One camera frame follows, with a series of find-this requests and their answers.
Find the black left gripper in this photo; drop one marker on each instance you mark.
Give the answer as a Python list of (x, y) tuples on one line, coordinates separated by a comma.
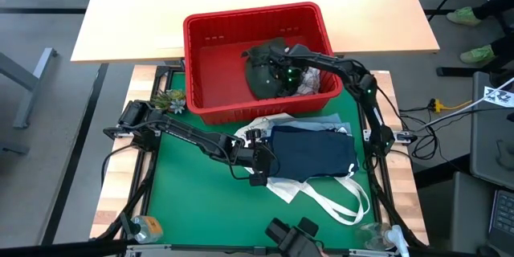
[(257, 156)]

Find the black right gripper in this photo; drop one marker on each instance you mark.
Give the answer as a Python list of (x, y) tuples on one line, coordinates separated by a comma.
[(287, 70)]

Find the small white cloth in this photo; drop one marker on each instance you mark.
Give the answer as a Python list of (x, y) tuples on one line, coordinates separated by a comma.
[(310, 82)]

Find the navy garment with white tag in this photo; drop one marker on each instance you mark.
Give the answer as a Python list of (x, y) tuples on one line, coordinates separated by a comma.
[(313, 152)]

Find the light blue denim jeans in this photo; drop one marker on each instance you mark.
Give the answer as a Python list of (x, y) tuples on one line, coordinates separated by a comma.
[(317, 121)]

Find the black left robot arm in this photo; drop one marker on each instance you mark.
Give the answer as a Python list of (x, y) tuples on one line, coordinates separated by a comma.
[(188, 136)]

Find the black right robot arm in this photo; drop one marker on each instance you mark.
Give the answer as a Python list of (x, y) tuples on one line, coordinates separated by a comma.
[(361, 84)]

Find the red plastic laundry basket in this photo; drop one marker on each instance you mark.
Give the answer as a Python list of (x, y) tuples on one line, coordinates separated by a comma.
[(217, 76)]

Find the dark green garment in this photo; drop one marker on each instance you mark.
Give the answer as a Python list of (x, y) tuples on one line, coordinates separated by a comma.
[(259, 80)]

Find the white printed tote bag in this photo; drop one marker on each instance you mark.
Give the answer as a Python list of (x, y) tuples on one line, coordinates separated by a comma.
[(289, 192)]

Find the green table mat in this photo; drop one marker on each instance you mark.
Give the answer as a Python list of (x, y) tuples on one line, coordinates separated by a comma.
[(192, 209)]

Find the small succulent plant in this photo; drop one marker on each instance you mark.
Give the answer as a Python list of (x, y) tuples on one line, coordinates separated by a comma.
[(170, 102)]

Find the white paper strip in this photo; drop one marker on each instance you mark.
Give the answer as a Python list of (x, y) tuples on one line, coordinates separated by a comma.
[(166, 40)]

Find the white power strip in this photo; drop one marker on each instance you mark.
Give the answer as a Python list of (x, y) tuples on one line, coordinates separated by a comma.
[(405, 137)]

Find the light wooden desk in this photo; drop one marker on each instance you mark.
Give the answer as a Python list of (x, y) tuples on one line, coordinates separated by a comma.
[(160, 0)]

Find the clear glass cup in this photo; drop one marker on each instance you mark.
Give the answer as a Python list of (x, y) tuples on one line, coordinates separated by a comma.
[(395, 237)]

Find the person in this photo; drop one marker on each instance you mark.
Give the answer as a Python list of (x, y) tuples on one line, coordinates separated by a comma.
[(463, 16)]

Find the white patterned marker tag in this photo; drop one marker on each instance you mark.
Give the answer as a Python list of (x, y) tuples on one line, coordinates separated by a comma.
[(498, 97)]

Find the black horizontal bar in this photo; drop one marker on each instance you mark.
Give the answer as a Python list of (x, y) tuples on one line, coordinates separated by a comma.
[(60, 248)]

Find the grey cabinet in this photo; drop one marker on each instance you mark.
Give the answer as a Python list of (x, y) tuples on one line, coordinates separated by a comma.
[(490, 148)]

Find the grey box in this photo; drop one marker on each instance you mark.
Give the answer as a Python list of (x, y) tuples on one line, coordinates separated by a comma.
[(470, 209)]

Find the grey desk leg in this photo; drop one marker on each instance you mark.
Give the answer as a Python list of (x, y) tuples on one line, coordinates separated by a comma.
[(30, 84)]

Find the dark keyboard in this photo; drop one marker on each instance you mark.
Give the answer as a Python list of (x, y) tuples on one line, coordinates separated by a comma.
[(504, 217)]

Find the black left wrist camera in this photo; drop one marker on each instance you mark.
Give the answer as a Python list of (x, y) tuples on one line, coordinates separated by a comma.
[(258, 179)]

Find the black handheld camera rig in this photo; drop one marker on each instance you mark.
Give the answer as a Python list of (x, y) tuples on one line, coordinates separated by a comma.
[(295, 239)]

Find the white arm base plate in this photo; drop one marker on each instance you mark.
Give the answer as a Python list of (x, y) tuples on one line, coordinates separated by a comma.
[(367, 135)]

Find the black desk frame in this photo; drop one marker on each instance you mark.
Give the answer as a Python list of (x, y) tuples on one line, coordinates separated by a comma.
[(458, 12)]

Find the black floor rail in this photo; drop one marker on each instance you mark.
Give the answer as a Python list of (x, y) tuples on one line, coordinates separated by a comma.
[(76, 152)]

